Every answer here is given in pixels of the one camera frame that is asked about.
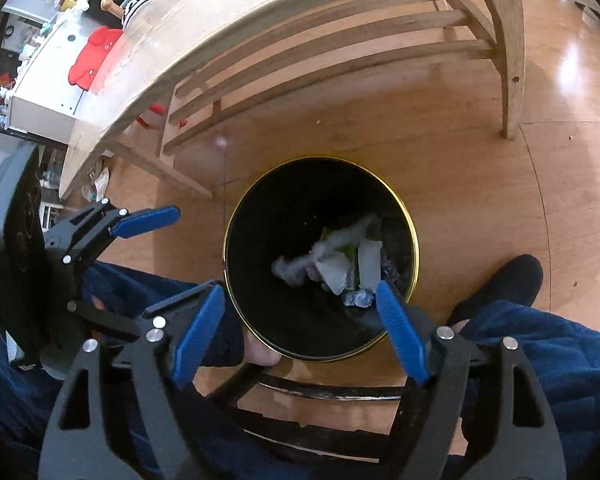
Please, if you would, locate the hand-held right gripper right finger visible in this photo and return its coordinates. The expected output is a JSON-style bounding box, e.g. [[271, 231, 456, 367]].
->
[[375, 280, 568, 480]]

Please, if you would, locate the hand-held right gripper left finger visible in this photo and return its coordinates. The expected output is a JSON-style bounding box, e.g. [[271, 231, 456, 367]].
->
[[37, 282, 228, 480]]

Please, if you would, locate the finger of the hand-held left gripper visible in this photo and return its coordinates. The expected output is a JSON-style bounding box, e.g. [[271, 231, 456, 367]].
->
[[67, 282, 223, 343], [45, 199, 182, 266]]

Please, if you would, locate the blue white paper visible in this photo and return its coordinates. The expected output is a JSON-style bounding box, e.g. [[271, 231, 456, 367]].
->
[[341, 287, 376, 308]]

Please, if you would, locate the pile of white wrappers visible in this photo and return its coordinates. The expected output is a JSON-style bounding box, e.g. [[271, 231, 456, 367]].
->
[[271, 212, 381, 288]]

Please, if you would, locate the black bin with gold rim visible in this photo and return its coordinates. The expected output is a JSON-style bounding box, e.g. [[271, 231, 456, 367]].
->
[[222, 156, 421, 363]]

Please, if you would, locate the white slipper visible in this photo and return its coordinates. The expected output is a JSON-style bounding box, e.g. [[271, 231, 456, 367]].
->
[[82, 157, 111, 201]]

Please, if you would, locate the person's bare foot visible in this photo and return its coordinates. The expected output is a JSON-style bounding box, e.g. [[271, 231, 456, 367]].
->
[[245, 332, 283, 368]]

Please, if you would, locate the black wooden stool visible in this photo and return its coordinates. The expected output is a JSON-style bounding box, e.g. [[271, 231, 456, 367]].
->
[[207, 360, 461, 466]]

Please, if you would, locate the black slipper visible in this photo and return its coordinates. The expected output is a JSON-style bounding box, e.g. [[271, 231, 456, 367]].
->
[[447, 254, 544, 326]]

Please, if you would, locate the white cabinet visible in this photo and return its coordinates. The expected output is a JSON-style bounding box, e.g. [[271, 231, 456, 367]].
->
[[7, 10, 126, 133]]

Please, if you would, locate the red bear-shaped stool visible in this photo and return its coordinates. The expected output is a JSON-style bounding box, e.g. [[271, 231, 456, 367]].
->
[[68, 26, 124, 90]]

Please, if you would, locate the clutter of bottles and toys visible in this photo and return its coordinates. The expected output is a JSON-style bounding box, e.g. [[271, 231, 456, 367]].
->
[[17, 0, 91, 61]]

